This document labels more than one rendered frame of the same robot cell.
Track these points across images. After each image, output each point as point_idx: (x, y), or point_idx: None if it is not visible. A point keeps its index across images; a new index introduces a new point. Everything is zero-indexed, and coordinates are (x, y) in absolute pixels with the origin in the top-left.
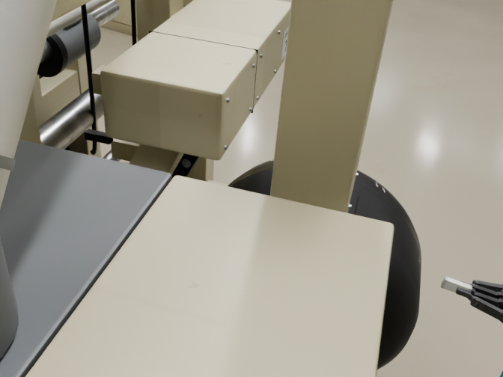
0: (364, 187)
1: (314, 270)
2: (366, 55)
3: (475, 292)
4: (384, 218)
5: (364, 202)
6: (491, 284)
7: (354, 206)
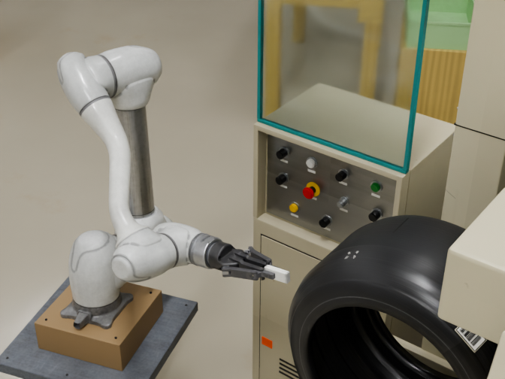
0: (377, 243)
1: None
2: None
3: (264, 264)
4: (368, 231)
5: (387, 231)
6: (240, 268)
7: (403, 224)
